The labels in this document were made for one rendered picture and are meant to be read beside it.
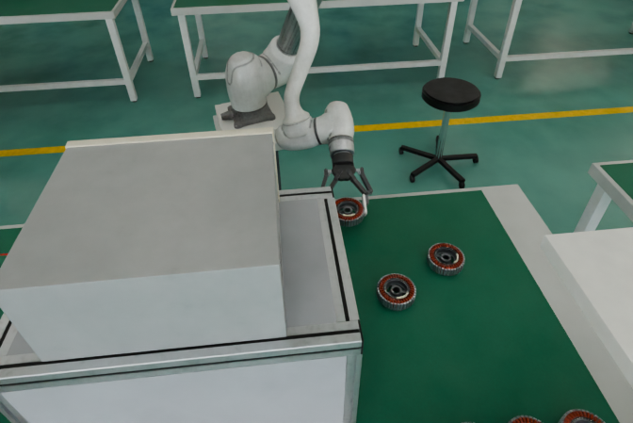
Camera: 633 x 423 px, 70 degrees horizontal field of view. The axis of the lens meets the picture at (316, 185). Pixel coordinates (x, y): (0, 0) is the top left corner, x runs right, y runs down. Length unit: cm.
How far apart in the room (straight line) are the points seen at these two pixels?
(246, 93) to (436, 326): 115
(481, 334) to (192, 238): 87
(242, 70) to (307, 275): 111
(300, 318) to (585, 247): 56
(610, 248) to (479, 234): 66
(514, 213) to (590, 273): 81
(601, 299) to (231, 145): 74
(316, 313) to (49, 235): 48
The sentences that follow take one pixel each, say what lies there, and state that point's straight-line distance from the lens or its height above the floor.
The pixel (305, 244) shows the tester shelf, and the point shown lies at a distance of 101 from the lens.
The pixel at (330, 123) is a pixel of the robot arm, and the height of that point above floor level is 100.
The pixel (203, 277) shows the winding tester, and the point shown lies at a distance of 73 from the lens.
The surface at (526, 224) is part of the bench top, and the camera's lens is 172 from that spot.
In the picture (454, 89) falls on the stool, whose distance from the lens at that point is 286.
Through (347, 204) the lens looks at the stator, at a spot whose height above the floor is 82.
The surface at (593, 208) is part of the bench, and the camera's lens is 220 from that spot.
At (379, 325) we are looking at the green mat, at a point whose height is 75.
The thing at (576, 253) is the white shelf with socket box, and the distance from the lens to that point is 99.
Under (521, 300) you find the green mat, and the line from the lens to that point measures 148.
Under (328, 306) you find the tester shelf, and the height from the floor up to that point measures 111.
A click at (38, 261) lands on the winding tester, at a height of 132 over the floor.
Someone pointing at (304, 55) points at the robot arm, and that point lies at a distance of 156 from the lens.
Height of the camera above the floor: 186
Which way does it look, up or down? 40 degrees down
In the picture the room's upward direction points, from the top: 1 degrees counter-clockwise
